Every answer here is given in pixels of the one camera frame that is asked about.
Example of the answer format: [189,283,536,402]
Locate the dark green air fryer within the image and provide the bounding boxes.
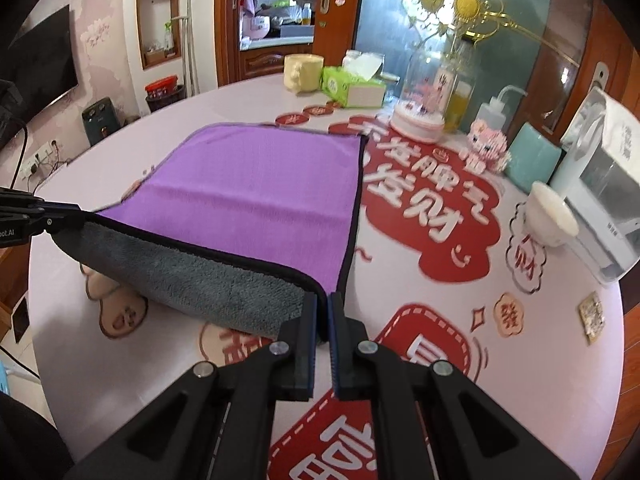
[81,98,122,146]

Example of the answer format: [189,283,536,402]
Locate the wall television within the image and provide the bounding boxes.
[1,6,78,122]

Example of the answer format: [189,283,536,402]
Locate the pink printed tablecloth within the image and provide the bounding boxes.
[28,71,626,480]

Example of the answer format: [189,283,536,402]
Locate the green tissue box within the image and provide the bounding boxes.
[320,52,386,108]

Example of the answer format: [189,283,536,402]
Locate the blister pill pack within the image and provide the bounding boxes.
[577,292,605,344]

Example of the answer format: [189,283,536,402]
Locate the pink block pig figurine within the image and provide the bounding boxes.
[465,119,511,176]

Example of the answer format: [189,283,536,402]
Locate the glass dome pink figurine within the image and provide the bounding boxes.
[390,47,458,143]

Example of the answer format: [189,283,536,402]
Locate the white small bowl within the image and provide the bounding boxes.
[525,181,579,248]

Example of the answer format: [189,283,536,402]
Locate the cream yellow mug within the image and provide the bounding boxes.
[283,53,324,94]

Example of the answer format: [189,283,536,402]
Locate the purple and grey towel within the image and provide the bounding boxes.
[52,124,366,340]

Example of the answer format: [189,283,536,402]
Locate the teal ceramic canister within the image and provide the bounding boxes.
[506,122,562,194]

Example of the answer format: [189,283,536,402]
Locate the white squeeze bottle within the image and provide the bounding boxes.
[470,84,528,133]

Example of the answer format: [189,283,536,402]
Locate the glass sliding door gold ornament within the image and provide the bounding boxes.
[355,0,593,131]

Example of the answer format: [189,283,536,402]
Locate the white water dispenser appliance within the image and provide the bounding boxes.
[550,88,640,284]

